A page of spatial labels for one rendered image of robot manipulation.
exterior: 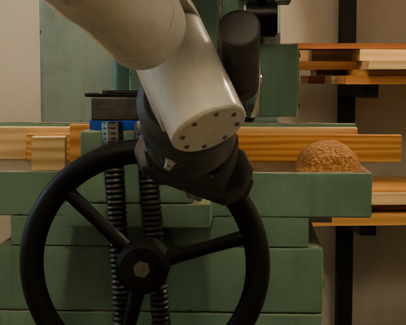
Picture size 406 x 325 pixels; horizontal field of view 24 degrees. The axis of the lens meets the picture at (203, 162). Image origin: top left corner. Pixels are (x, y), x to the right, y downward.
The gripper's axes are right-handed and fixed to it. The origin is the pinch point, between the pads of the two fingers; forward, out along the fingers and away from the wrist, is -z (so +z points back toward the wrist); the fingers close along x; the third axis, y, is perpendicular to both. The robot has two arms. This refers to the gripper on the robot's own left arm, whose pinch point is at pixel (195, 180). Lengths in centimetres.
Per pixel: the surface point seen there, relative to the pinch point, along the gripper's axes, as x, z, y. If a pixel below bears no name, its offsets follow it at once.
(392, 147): 17.6, -35.0, 29.1
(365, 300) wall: 24, -287, 87
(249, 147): -2.2, -35.1, 21.4
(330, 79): -14, -209, 137
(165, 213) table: -5.3, -16.5, 1.1
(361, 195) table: 16.1, -24.1, 15.4
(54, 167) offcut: -23.5, -23.3, 4.0
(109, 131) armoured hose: -14.4, -10.2, 6.3
